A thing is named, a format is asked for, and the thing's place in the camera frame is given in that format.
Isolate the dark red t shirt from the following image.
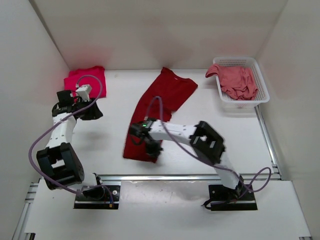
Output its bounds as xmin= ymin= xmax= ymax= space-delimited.
xmin=122 ymin=66 xmax=200 ymax=164

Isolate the magenta t shirt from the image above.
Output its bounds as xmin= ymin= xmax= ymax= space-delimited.
xmin=63 ymin=66 xmax=107 ymax=98

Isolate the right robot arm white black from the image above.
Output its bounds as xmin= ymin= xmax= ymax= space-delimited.
xmin=128 ymin=118 xmax=244 ymax=200

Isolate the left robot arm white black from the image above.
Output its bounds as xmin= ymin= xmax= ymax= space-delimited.
xmin=36 ymin=84 xmax=105 ymax=200

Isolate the white plastic laundry basket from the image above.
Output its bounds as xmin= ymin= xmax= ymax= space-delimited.
xmin=212 ymin=56 xmax=270 ymax=112

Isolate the salmon pink t shirt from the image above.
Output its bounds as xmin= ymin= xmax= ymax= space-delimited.
xmin=205 ymin=63 xmax=258 ymax=101

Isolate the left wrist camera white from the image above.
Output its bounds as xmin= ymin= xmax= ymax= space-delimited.
xmin=75 ymin=84 xmax=92 ymax=102

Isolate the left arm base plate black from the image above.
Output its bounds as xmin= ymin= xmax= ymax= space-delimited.
xmin=73 ymin=184 xmax=121 ymax=210

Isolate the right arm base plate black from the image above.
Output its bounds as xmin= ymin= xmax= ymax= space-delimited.
xmin=202 ymin=184 xmax=258 ymax=212

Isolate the aluminium frame rail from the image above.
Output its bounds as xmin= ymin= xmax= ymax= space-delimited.
xmin=12 ymin=104 xmax=312 ymax=240

